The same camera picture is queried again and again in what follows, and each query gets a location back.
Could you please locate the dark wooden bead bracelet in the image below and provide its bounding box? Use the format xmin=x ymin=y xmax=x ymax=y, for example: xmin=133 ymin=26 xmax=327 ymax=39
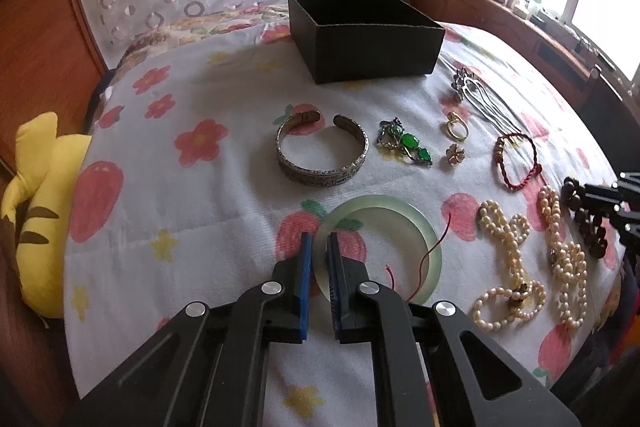
xmin=560 ymin=175 xmax=610 ymax=260

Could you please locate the red cord bead bracelet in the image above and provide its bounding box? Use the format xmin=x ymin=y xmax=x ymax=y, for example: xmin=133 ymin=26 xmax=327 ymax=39
xmin=493 ymin=132 xmax=544 ymax=193

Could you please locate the small flower earring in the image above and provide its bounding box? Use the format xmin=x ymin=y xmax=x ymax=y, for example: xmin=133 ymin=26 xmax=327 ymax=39
xmin=446 ymin=143 xmax=465 ymax=166

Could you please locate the pale green jade bangle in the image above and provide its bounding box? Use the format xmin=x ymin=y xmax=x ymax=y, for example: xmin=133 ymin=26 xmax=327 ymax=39
xmin=312 ymin=195 xmax=437 ymax=300

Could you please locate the gold ring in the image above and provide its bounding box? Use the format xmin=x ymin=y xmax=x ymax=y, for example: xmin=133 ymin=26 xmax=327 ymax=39
xmin=440 ymin=110 xmax=471 ymax=143

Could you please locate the silver cuff bracelet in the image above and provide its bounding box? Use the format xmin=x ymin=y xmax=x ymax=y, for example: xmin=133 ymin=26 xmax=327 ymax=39
xmin=274 ymin=109 xmax=370 ymax=188

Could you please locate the green stone silver brooch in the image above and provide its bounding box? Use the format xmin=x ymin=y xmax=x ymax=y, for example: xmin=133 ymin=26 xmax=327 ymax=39
xmin=375 ymin=117 xmax=433 ymax=167

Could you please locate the black cardboard box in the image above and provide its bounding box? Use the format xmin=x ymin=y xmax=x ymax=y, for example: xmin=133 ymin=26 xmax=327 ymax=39
xmin=288 ymin=0 xmax=445 ymax=84

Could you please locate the wooden side cabinet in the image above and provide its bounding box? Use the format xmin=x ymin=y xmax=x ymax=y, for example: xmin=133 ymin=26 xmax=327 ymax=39
xmin=376 ymin=0 xmax=640 ymax=143

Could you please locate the red thread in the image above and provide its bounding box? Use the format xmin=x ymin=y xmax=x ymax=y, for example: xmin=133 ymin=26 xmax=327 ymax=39
xmin=405 ymin=213 xmax=451 ymax=305

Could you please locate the floral strawberry bed sheet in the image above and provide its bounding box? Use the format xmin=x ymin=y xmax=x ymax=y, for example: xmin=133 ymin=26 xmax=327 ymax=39
xmin=64 ymin=23 xmax=638 ymax=426

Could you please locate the yellow plush toy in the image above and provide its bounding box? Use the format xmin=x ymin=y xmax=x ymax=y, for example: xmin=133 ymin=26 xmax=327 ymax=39
xmin=1 ymin=112 xmax=91 ymax=319

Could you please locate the wooden headboard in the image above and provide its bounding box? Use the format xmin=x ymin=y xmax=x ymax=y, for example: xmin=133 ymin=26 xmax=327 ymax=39
xmin=1 ymin=0 xmax=106 ymax=173

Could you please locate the floral pillow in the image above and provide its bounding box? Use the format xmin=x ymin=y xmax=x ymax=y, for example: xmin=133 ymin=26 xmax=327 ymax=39
xmin=116 ymin=4 xmax=288 ymax=69

